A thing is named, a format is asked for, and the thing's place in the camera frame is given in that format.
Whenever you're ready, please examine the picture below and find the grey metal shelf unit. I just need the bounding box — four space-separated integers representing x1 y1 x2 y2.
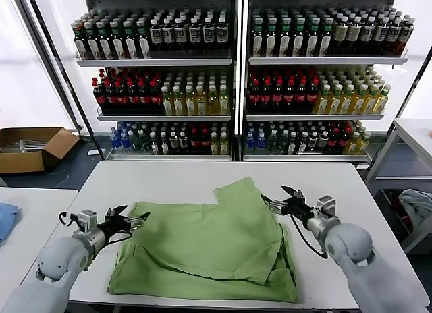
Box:
241 0 409 163
53 0 239 162

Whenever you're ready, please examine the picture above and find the blue folded cloth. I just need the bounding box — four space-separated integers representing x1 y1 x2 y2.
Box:
0 200 23 247

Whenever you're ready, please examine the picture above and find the metal parts bundle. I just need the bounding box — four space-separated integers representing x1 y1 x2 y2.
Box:
0 138 51 154

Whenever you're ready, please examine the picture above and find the brown cardboard box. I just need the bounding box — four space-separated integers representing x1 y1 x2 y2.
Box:
0 126 81 175

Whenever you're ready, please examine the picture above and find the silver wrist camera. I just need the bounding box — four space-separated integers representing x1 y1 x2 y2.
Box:
70 210 99 230
316 196 338 221

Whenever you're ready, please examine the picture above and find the black slanted frame post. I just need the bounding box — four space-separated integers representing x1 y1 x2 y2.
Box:
369 45 432 173
25 0 105 161

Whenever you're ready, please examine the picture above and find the white grey-framed side table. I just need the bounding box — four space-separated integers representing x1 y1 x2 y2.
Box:
366 117 432 256

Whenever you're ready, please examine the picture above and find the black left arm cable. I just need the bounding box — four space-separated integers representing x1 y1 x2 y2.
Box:
101 229 134 246

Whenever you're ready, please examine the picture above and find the dark bottle white-blue label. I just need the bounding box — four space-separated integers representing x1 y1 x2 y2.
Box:
149 18 163 51
373 17 389 55
161 18 174 51
201 17 215 51
386 17 402 56
398 18 416 56
188 18 202 51
173 18 187 51
215 16 229 51
360 16 375 55

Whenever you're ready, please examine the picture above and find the red-cap cola bottle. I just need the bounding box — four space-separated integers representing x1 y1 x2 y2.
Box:
150 80 163 113
328 127 340 154
260 78 273 113
104 79 119 113
338 127 351 154
190 127 202 155
295 78 308 113
138 80 151 113
115 80 130 113
127 80 140 113
306 78 320 113
283 78 296 113
271 78 284 113
92 77 108 113
248 78 261 113
200 127 212 155

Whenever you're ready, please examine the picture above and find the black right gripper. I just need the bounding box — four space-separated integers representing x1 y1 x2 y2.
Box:
261 186 320 223

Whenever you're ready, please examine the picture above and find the green-cap tea bottle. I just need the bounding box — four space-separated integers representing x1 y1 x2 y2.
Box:
96 20 112 60
122 20 138 60
265 18 279 56
293 18 306 56
83 21 101 60
72 20 88 61
252 18 265 56
136 20 151 59
109 20 125 60
279 18 292 56
320 17 334 56
306 17 321 56

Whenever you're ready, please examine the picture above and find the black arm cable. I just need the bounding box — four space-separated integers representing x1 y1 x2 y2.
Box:
292 217 329 260
101 229 134 246

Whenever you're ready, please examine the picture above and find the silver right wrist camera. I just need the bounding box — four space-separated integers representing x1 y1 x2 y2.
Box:
316 196 338 221

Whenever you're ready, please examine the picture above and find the green polo shirt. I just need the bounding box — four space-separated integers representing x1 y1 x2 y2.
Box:
107 176 301 304

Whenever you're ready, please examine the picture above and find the pale grey crumpled cloth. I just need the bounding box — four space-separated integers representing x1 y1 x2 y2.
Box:
398 188 432 232

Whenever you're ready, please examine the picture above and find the red cloth item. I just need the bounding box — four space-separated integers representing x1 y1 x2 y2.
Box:
387 190 414 232

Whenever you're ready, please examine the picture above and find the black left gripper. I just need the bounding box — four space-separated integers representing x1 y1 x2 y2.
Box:
99 205 151 238

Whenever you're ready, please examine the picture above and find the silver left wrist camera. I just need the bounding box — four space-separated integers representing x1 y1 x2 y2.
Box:
70 210 99 230

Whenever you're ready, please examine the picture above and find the dark bottle beige label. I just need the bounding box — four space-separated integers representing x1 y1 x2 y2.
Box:
346 16 362 55
333 16 348 55

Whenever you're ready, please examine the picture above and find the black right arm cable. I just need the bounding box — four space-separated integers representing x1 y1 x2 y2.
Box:
292 217 329 260

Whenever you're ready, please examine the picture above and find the grey slanted frame post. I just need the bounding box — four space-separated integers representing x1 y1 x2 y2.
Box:
12 0 83 134

